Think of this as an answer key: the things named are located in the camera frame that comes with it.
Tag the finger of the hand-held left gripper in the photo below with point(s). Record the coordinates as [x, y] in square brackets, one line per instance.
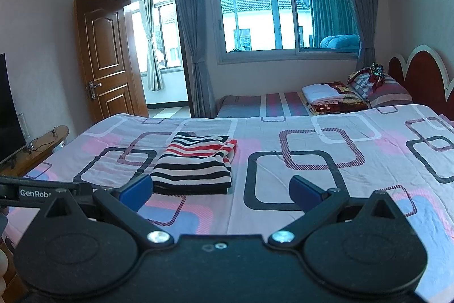
[82, 190]

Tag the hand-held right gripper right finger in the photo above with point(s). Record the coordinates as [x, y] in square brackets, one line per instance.
[305, 194]

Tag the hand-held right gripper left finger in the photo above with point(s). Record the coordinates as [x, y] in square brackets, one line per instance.
[136, 193]

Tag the striped knit sweater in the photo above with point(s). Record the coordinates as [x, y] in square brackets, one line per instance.
[195, 168]

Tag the person's left hand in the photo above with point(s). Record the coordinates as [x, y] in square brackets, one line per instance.
[3, 271]

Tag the bed with patterned sheet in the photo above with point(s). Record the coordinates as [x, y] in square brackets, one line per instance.
[269, 175]

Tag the wooden television stand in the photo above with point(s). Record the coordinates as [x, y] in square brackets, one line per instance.
[42, 143]

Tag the black television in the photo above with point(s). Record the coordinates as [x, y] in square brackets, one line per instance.
[9, 111]

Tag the folded blankets stack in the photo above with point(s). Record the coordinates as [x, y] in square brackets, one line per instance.
[351, 102]

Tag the brown wooden door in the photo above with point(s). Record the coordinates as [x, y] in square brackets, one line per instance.
[106, 68]

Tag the striped pillow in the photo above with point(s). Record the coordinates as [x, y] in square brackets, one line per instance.
[390, 93]

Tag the white balcony curtain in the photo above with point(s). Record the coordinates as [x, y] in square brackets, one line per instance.
[151, 58]

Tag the colourful bundle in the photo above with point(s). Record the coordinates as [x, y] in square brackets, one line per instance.
[376, 72]

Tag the teal quilt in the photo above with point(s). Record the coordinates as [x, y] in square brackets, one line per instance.
[338, 43]

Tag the balcony window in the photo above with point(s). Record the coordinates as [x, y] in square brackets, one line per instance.
[172, 36]

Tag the red scalloped headboard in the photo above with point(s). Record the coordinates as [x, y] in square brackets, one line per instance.
[422, 75]

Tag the large sliding window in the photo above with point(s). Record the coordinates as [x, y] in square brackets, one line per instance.
[289, 15]

